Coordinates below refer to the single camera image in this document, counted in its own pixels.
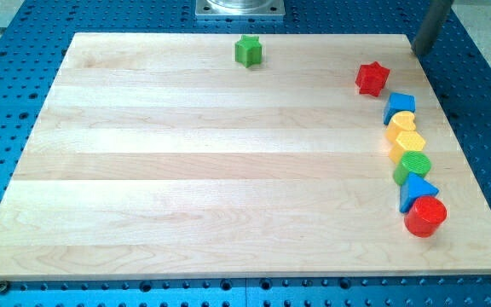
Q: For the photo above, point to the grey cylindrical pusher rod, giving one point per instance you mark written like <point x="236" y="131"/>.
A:
<point x="431" y="26"/>

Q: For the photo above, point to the wooden board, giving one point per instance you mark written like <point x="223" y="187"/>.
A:
<point x="158" y="156"/>

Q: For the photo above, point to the red star block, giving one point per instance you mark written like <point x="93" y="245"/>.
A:
<point x="371" y="78"/>

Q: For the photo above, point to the blue cube block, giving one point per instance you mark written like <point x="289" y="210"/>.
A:
<point x="398" y="102"/>

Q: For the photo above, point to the yellow heart block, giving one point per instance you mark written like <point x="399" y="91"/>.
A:
<point x="402" y="121"/>

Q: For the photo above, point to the yellow hexagon block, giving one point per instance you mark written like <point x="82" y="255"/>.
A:
<point x="406" y="141"/>

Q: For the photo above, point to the green cylinder block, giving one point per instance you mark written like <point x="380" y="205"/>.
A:
<point x="411" y="162"/>

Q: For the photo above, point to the blue triangle block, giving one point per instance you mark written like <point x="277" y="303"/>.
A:
<point x="413" y="188"/>

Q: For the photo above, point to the green star block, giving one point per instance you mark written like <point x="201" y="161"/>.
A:
<point x="248" y="51"/>

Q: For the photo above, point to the red cylinder block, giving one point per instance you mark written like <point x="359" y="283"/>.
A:
<point x="425" y="216"/>

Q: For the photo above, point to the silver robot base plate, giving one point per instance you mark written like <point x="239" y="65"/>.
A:
<point x="239" y="8"/>

